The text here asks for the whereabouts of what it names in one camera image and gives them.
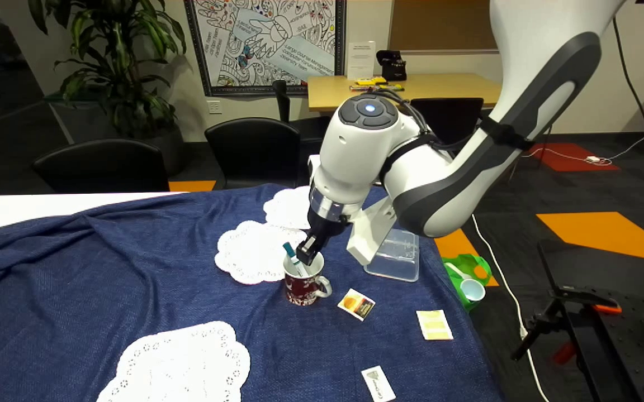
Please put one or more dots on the pale yellow sticky note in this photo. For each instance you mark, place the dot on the pale yellow sticky note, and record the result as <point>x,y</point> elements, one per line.
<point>435,324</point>

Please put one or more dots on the green white marker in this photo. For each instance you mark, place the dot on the green white marker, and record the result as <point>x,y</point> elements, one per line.
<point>290,248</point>

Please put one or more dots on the small white sachet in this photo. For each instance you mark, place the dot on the small white sachet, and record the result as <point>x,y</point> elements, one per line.
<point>379,383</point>

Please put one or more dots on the brown cork board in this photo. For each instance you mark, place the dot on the brown cork board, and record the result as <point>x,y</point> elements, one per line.
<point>441,23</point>

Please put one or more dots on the blue denim tablecloth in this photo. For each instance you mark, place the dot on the blue denim tablecloth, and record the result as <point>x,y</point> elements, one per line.
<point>113,283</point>

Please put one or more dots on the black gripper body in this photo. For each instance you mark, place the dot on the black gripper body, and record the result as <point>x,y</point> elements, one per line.
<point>327,211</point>

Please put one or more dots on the green leafy potted plant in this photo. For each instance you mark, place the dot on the green leafy potted plant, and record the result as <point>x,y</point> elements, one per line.
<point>113,58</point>

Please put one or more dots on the white paper doily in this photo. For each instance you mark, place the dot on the white paper doily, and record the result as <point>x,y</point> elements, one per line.
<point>287,207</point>
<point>178,369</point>
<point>252,254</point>

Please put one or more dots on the yellow small tool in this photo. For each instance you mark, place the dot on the yellow small tool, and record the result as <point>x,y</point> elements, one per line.
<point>369,82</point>

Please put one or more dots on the black tripod with red clamps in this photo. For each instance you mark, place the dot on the black tripod with red clamps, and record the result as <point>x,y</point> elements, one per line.
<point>569,320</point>

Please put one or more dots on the black device on stand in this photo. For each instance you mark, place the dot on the black device on stand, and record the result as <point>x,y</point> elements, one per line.
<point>393,65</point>

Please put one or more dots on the green plastic measuring cup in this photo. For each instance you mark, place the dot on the green plastic measuring cup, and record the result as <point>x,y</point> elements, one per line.
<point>465,267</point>

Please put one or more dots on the framed drawing poster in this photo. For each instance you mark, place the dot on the framed drawing poster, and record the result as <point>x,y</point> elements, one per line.
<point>262,42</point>

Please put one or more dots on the light blue measuring cup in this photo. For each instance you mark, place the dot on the light blue measuring cup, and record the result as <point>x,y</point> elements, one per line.
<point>472,291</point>

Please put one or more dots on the light wooden table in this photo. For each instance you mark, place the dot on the light wooden table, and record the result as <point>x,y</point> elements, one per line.
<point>418,88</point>

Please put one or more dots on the red floral white mug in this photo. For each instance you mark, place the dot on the red floral white mug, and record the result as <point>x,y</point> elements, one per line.
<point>303,287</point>

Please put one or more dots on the black office chair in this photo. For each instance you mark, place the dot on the black office chair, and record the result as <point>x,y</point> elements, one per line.
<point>449,120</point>
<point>102,166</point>
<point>255,149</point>

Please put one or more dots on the red floor mat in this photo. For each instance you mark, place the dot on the red floor mat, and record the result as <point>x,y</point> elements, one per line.
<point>569,158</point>

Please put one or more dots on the white upright sign card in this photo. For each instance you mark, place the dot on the white upright sign card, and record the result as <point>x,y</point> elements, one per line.
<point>360,58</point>

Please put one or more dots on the dark plant pot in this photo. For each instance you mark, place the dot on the dark plant pot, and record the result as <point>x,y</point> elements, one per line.
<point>165,149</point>

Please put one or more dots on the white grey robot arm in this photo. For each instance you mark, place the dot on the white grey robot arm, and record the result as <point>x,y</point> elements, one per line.
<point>441,127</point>

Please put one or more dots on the orange printed tea bag packet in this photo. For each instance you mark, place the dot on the orange printed tea bag packet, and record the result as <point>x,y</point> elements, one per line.
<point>356,305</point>

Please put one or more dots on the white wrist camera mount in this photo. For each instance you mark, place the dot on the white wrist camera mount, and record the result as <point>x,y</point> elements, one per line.
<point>373,230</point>

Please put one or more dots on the clear plastic container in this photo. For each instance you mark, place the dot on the clear plastic container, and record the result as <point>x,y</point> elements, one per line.
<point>399,258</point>

